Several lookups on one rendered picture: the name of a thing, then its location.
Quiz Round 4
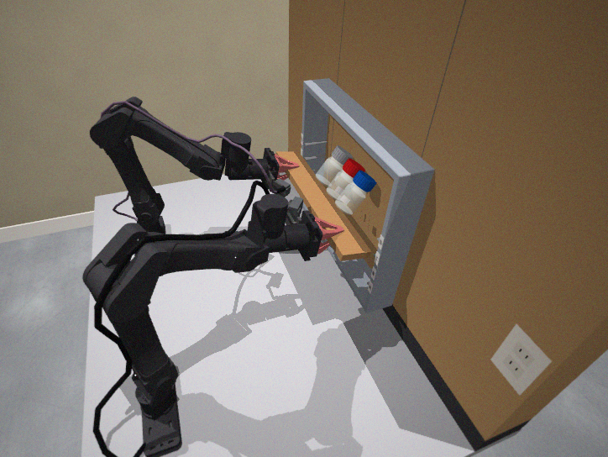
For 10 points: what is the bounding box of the grey rectangular rack frame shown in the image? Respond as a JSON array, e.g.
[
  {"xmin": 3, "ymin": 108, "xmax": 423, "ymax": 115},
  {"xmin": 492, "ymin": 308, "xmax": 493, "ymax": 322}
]
[{"xmin": 301, "ymin": 78, "xmax": 435, "ymax": 313}]

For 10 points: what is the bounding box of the white bottle with red cap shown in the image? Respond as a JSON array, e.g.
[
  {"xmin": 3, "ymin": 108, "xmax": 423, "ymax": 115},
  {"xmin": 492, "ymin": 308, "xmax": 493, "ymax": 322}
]
[{"xmin": 326, "ymin": 158, "xmax": 365, "ymax": 200}]

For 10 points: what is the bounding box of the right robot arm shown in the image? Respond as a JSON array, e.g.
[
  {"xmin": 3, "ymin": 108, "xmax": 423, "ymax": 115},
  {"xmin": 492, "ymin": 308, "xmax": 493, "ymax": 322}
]
[{"xmin": 82, "ymin": 194, "xmax": 288, "ymax": 457}]

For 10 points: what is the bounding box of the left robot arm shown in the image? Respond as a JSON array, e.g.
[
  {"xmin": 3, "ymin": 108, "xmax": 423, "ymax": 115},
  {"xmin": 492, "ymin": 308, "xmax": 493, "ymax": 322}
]
[{"xmin": 90, "ymin": 97, "xmax": 252, "ymax": 234}]

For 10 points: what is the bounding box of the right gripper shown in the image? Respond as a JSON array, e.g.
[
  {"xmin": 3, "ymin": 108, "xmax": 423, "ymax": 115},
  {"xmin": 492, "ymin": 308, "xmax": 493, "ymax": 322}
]
[{"xmin": 283, "ymin": 200, "xmax": 344, "ymax": 261}]

